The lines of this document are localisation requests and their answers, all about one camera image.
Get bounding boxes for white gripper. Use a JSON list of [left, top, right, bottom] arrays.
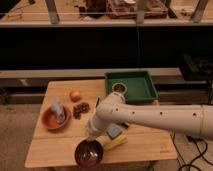
[[86, 120, 106, 139]]

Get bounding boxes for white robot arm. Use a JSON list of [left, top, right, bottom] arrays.
[[87, 92, 213, 140]]

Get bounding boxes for dark purple bowl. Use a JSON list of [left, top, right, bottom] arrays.
[[74, 140, 104, 168]]

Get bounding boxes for orange bowl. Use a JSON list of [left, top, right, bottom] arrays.
[[41, 106, 72, 131]]

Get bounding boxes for grey cloth in bowl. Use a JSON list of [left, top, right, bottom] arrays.
[[51, 100, 65, 124]]

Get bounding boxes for blue sponge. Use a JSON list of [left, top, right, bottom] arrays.
[[107, 124, 122, 139]]

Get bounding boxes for brown grape bunch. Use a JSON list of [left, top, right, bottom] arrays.
[[73, 102, 90, 119]]

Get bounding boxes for yellow banana toy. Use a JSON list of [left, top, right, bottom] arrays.
[[103, 135, 127, 151]]

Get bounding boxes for red striped block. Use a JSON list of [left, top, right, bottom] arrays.
[[122, 123, 130, 129]]

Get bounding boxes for orange fruit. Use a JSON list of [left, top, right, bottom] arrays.
[[69, 91, 81, 102]]

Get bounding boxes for small round can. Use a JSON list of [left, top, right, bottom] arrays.
[[112, 83, 127, 94]]

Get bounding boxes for green tray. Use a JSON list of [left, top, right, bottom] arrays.
[[105, 71, 158, 104]]

